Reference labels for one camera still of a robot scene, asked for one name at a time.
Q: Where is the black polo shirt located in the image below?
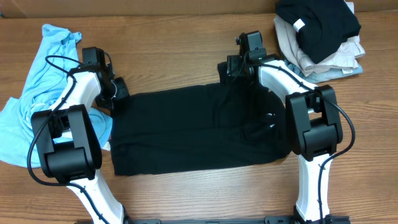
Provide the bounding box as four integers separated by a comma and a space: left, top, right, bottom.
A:
110, 77, 291, 176

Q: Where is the light blue t-shirt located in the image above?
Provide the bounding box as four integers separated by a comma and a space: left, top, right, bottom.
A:
1, 24, 113, 167

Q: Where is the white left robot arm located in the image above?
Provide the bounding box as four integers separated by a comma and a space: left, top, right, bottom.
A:
27, 47, 132, 223

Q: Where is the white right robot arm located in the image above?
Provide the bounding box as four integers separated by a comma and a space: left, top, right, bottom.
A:
226, 31, 354, 224

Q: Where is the black folded garment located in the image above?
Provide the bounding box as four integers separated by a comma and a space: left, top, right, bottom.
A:
275, 0, 361, 63

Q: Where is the grey-blue folded garment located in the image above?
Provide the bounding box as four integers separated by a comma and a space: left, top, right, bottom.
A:
282, 54, 363, 83

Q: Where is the beige folded garment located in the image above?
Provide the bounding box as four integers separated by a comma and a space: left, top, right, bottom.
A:
274, 0, 365, 76

